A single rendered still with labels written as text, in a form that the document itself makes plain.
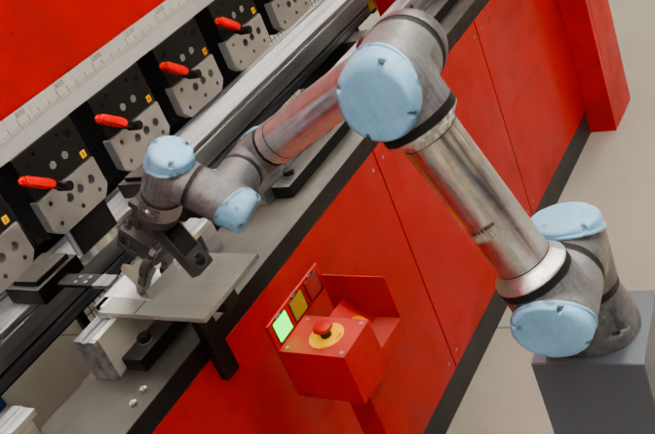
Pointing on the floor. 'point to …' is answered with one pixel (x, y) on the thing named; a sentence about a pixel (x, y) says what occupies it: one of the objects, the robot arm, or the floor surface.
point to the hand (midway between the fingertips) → (155, 282)
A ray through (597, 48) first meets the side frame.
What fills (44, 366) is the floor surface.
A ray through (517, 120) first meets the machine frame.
